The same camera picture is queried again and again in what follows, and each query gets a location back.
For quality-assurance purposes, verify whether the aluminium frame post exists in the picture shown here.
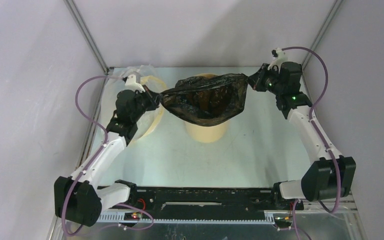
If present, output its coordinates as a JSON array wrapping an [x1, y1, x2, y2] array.
[[309, 0, 345, 52], [63, 0, 110, 74]]

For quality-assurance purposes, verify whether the left aluminium frame post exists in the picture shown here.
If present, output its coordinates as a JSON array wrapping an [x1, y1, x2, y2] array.
[[63, 0, 110, 74]]

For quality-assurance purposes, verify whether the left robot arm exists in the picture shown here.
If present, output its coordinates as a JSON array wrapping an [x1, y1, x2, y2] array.
[[54, 90, 162, 227]]

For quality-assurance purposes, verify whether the cream yellow trash bin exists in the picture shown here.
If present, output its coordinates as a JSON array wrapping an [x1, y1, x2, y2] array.
[[184, 90, 230, 143]]

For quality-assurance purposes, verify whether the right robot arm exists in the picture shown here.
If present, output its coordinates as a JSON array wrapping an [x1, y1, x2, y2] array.
[[247, 61, 356, 209]]

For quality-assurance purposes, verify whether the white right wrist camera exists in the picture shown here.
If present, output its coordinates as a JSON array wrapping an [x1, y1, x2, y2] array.
[[267, 47, 288, 70]]

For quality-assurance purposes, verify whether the right aluminium frame post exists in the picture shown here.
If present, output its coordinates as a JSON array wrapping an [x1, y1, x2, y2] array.
[[309, 0, 345, 52]]

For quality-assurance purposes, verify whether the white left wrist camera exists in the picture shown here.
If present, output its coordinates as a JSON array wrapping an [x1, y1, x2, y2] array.
[[122, 73, 145, 93]]

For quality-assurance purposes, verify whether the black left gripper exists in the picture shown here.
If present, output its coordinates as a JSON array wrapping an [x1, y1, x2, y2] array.
[[130, 84, 162, 122]]

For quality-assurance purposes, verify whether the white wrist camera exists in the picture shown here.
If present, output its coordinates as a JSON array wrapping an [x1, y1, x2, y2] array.
[[122, 73, 145, 93], [267, 47, 288, 70]]

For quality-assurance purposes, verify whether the clear plastic bag yellow rim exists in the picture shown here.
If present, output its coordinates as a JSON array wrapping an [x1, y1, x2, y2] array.
[[99, 65, 167, 141]]

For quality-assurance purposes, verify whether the left circuit board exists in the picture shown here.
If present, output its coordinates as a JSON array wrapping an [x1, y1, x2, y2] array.
[[123, 212, 143, 221]]

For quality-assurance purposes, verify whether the circuit board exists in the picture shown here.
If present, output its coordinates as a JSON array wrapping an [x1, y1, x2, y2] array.
[[123, 212, 143, 221], [274, 216, 293, 230]]

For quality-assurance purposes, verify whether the black trash bag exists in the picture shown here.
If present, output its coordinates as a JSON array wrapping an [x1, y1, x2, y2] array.
[[161, 73, 248, 127]]

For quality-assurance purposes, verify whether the right circuit board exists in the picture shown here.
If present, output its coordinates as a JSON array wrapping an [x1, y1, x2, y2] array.
[[274, 216, 293, 230]]

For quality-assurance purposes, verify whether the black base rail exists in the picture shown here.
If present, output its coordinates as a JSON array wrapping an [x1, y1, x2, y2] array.
[[116, 183, 304, 223]]

